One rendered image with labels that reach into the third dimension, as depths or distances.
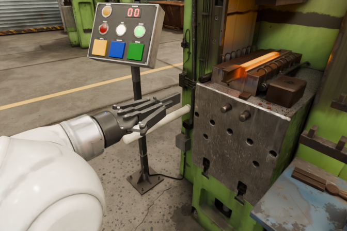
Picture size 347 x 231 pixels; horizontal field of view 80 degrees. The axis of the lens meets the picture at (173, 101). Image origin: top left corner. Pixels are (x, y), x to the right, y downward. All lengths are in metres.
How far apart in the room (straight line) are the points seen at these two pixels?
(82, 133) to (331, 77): 0.76
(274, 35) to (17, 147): 1.18
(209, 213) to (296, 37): 1.03
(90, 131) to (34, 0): 8.08
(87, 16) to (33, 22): 3.25
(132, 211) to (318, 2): 1.51
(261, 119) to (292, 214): 0.28
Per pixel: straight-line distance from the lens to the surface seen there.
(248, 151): 0.85
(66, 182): 0.23
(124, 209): 1.55
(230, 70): 0.73
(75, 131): 0.42
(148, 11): 1.03
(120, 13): 1.10
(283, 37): 1.24
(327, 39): 1.19
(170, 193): 1.59
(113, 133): 0.44
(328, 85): 0.87
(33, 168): 0.25
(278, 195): 0.69
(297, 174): 0.75
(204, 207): 1.35
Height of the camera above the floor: 1.26
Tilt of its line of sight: 28 degrees down
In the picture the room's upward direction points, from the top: straight up
